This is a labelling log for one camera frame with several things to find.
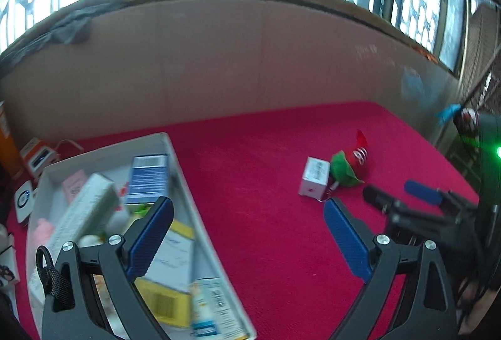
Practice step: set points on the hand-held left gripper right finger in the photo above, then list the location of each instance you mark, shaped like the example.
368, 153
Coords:
348, 242

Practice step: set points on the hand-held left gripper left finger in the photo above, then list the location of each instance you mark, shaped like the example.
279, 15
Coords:
150, 238

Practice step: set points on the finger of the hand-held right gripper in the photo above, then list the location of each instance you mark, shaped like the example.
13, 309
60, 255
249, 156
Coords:
422, 190
377, 196

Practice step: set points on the yellow green packet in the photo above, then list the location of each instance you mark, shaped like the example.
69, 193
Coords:
139, 210

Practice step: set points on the yellow white medicine box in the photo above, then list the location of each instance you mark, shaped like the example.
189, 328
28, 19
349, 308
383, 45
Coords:
176, 257

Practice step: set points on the green red plush toy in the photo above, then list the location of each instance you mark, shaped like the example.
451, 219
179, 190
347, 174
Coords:
344, 167

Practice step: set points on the white cardboard tray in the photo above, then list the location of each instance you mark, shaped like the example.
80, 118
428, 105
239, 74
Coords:
203, 230

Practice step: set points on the blue medicine box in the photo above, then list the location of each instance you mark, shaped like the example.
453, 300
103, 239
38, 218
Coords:
148, 177

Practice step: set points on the small white box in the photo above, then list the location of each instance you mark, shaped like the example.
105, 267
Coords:
313, 175

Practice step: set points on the pale long box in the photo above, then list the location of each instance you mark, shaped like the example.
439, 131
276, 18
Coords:
84, 212

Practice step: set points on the white blue box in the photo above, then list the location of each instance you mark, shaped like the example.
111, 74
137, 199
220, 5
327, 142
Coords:
207, 304

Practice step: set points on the pink box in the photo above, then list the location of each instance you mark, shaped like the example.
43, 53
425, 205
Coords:
74, 185

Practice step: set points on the pink plush toy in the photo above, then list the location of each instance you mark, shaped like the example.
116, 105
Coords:
42, 232

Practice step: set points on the person's right hand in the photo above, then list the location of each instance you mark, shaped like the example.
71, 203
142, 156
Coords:
479, 308

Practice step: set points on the red white patterned cushion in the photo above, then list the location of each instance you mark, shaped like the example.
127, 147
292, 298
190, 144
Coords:
467, 120

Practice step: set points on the blue cloth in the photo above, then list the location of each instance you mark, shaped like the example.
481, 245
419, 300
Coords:
448, 113

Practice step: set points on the magenta towel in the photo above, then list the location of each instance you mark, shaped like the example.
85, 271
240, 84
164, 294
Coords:
254, 175

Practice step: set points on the white round device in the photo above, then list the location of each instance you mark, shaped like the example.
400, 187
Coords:
24, 203

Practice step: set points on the orange cloth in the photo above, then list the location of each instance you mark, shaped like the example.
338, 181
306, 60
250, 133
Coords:
428, 56

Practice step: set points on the orange white charger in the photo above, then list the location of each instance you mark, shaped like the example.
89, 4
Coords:
37, 160

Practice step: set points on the white printed bag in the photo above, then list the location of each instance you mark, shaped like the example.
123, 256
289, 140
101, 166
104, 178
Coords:
8, 265

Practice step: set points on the dark wicker hanging chair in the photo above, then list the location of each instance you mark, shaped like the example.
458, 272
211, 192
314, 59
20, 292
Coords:
483, 34

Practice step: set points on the grey tape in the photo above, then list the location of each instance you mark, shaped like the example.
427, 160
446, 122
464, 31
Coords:
72, 28

